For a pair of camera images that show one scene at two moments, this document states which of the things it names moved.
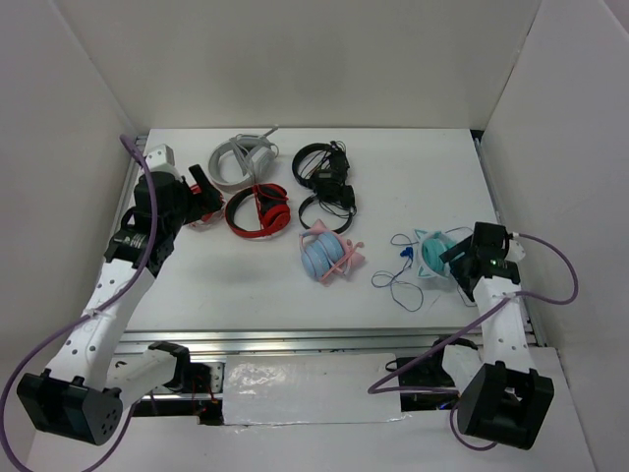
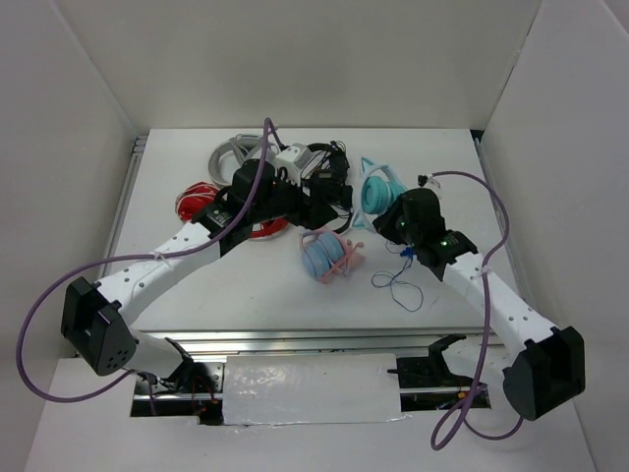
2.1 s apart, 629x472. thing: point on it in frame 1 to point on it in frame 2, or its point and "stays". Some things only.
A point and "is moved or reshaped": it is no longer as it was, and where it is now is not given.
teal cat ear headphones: (432, 244) is moved or reshaped
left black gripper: (206, 202) to (294, 216)
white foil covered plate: (308, 389) stays
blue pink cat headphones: (325, 253) stays
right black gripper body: (458, 269) to (395, 227)
